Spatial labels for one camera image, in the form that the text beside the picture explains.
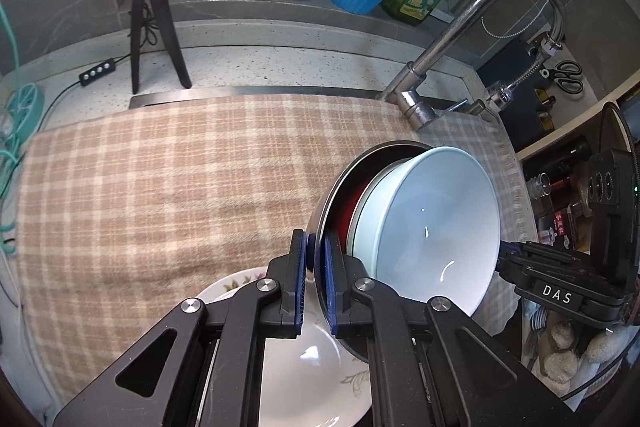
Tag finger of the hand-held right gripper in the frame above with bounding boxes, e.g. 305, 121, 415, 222
497, 241, 592, 291

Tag red steel bowl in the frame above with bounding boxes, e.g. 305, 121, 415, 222
330, 156, 422, 259

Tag large pink floral plate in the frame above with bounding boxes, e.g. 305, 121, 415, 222
195, 266, 273, 309

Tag black bottle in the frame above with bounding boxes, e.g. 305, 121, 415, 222
520, 136, 594, 180

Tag flexible metal sprayer hose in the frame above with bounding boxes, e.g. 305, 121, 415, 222
467, 32, 561, 115

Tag black tripod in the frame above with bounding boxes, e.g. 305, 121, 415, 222
130, 0, 193, 95

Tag stainless steel sink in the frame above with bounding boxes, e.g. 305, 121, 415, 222
129, 87, 383, 110

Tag dark utensil rack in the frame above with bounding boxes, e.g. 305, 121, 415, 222
477, 42, 557, 152

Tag person's right hand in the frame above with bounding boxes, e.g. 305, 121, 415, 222
530, 319, 632, 399

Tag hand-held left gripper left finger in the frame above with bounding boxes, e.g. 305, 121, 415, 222
47, 229, 308, 427

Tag white grey leaf plate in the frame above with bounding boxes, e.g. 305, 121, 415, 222
259, 297, 374, 427

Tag beige checked cloth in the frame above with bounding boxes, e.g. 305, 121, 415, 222
15, 94, 526, 408

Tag teal cable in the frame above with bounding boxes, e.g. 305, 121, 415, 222
0, 2, 32, 258

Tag metal cutlery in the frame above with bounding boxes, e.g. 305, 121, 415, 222
522, 307, 552, 373

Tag black inline remote control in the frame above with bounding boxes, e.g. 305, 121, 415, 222
79, 58, 117, 84

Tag black scissors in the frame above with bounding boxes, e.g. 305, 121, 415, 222
540, 61, 586, 96

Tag large stainless steel bowl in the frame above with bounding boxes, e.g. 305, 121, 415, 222
306, 139, 432, 364

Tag chrome faucet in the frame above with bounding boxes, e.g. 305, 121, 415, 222
375, 0, 568, 132

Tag small glass jar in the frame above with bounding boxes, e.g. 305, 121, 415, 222
535, 172, 559, 200

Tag round teal power strip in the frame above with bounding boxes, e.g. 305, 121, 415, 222
5, 84, 46, 128

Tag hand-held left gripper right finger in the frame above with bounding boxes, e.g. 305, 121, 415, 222
324, 234, 583, 427

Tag light blue ceramic bowl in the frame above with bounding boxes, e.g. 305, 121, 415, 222
347, 146, 502, 315

